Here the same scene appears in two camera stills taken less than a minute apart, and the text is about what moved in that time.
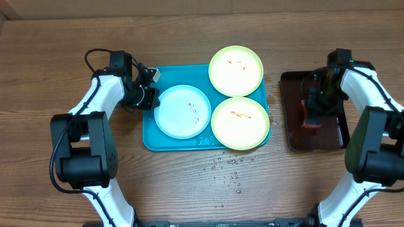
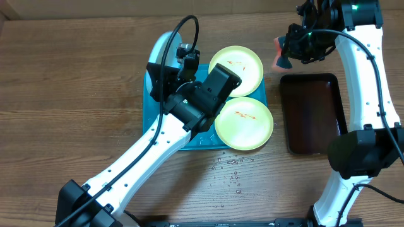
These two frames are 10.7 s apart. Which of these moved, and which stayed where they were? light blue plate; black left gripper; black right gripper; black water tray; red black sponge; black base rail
Moved: light blue plate; black left gripper; black right gripper; red black sponge
Stayed: black water tray; black base rail
